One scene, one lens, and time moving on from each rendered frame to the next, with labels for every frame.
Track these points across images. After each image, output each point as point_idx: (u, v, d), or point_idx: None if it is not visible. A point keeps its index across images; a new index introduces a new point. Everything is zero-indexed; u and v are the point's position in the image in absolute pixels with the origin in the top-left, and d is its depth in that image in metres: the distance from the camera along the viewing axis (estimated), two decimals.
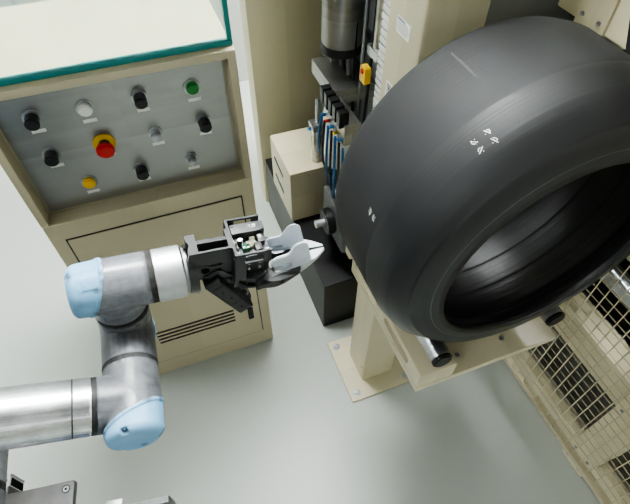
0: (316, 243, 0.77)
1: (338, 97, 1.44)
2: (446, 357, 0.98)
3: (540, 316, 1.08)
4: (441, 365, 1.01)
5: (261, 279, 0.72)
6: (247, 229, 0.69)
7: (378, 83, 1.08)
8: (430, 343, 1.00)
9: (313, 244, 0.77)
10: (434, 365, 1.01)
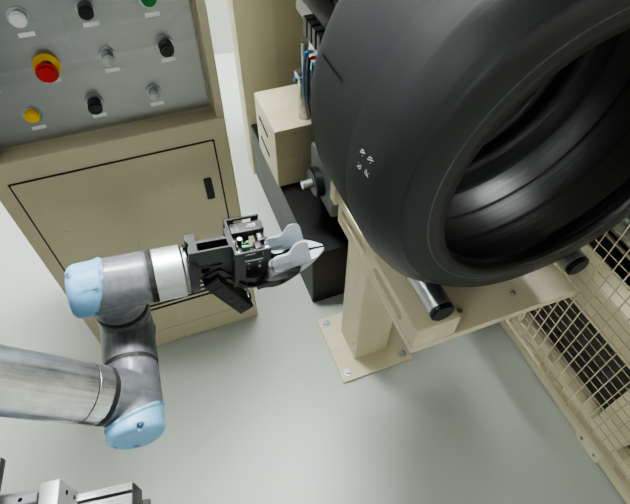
0: (316, 243, 0.77)
1: None
2: (434, 318, 0.82)
3: None
4: (454, 306, 0.82)
5: (261, 279, 0.72)
6: (247, 228, 0.70)
7: None
8: (423, 304, 0.86)
9: (313, 244, 0.77)
10: (451, 310, 0.84)
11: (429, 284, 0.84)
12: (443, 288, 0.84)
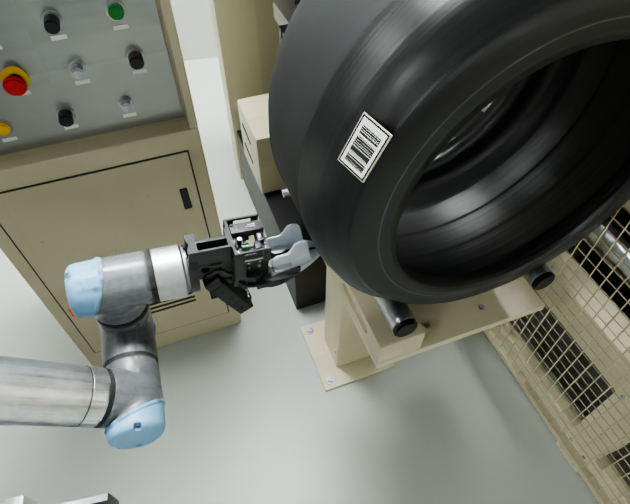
0: None
1: None
2: (410, 332, 0.84)
3: (541, 264, 0.88)
4: (398, 327, 0.81)
5: (261, 279, 0.72)
6: (247, 228, 0.70)
7: None
8: None
9: (313, 244, 0.77)
10: (406, 320, 0.81)
11: (382, 313, 0.86)
12: (387, 310, 0.83)
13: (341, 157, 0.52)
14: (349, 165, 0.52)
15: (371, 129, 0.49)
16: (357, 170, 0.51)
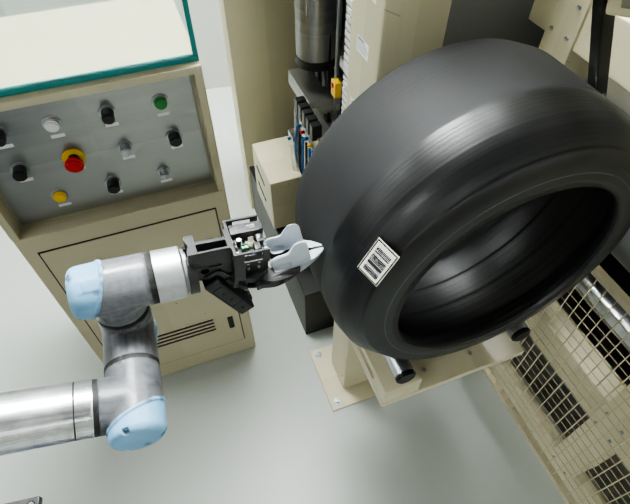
0: (316, 243, 0.77)
1: (313, 109, 1.44)
2: (412, 378, 1.01)
3: None
4: (397, 379, 0.99)
5: (261, 279, 0.72)
6: (246, 229, 0.70)
7: (344, 99, 1.08)
8: None
9: (313, 244, 0.77)
10: (403, 373, 0.98)
11: None
12: (388, 364, 1.01)
13: (360, 266, 0.69)
14: (366, 272, 0.69)
15: (384, 250, 0.66)
16: (372, 277, 0.68)
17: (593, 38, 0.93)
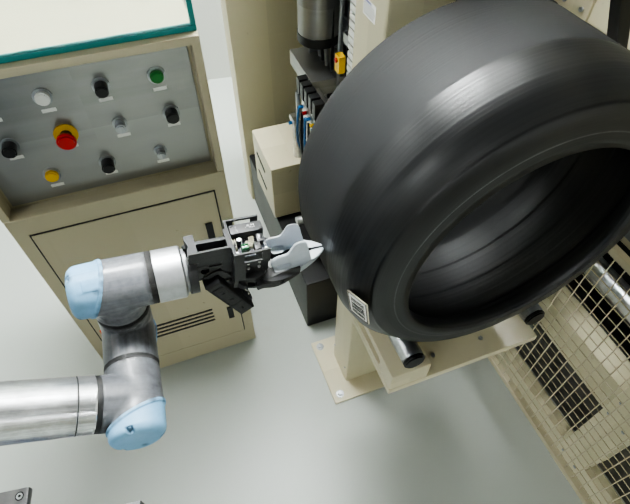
0: (316, 243, 0.77)
1: (315, 88, 1.39)
2: (408, 367, 0.95)
3: None
4: (422, 355, 0.94)
5: (261, 279, 0.72)
6: (246, 229, 0.70)
7: (349, 71, 1.03)
8: None
9: (313, 244, 0.77)
10: (423, 356, 0.96)
11: (399, 338, 0.96)
12: None
13: (351, 309, 0.77)
14: (357, 314, 0.77)
15: (355, 299, 0.73)
16: (362, 318, 0.76)
17: (613, 1, 0.88)
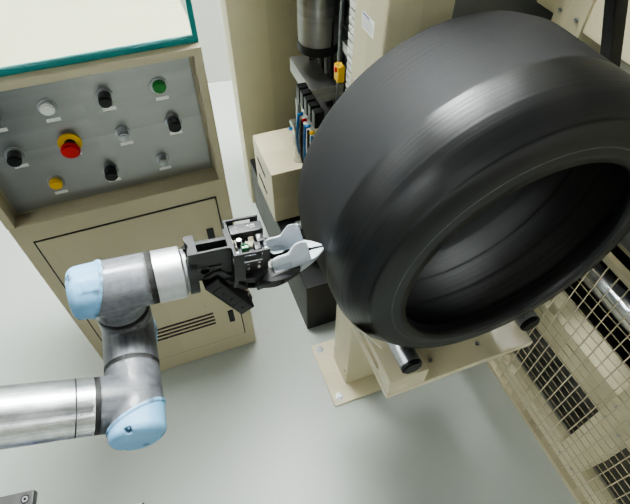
0: (316, 243, 0.77)
1: (315, 96, 1.41)
2: (420, 367, 0.97)
3: None
4: (402, 370, 0.96)
5: (261, 279, 0.72)
6: (246, 229, 0.70)
7: (348, 81, 1.05)
8: None
9: (313, 244, 0.77)
10: (406, 364, 0.95)
11: None
12: (393, 355, 0.99)
13: (364, 336, 0.86)
14: (370, 340, 0.85)
15: (361, 332, 0.82)
16: (374, 343, 0.85)
17: (606, 15, 0.90)
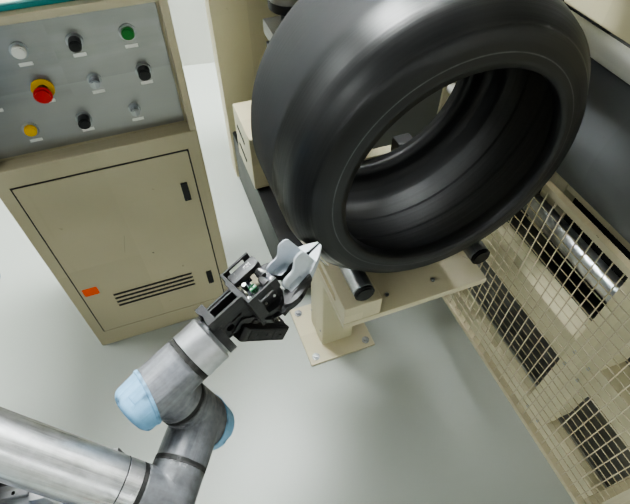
0: (311, 244, 0.77)
1: None
2: (372, 293, 1.02)
3: (472, 245, 1.07)
4: (355, 297, 1.01)
5: (282, 305, 0.73)
6: (245, 271, 0.70)
7: None
8: (367, 275, 1.03)
9: (309, 246, 0.77)
10: (358, 290, 1.00)
11: None
12: (348, 284, 1.03)
13: None
14: None
15: None
16: (322, 261, 0.89)
17: None
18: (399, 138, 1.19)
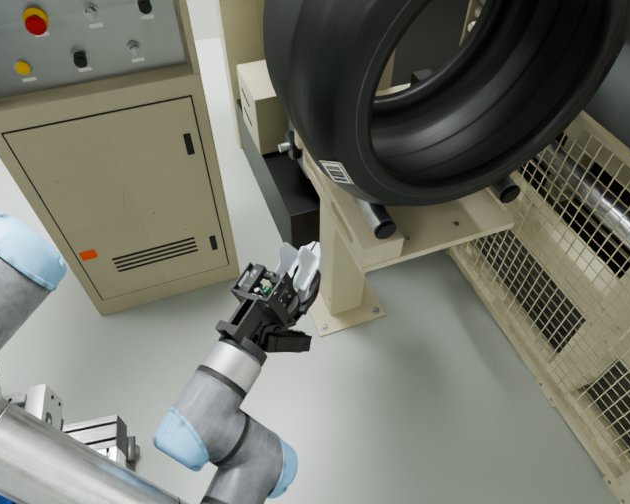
0: (309, 245, 0.77)
1: None
2: (394, 231, 0.94)
3: (501, 181, 0.99)
4: (375, 233, 0.93)
5: (300, 305, 0.71)
6: (254, 278, 0.69)
7: None
8: (387, 212, 0.95)
9: (308, 247, 0.77)
10: (379, 225, 0.92)
11: None
12: (367, 221, 0.95)
13: (333, 180, 0.82)
14: (340, 181, 0.82)
15: (330, 165, 0.78)
16: (345, 181, 0.81)
17: None
18: (419, 73, 1.11)
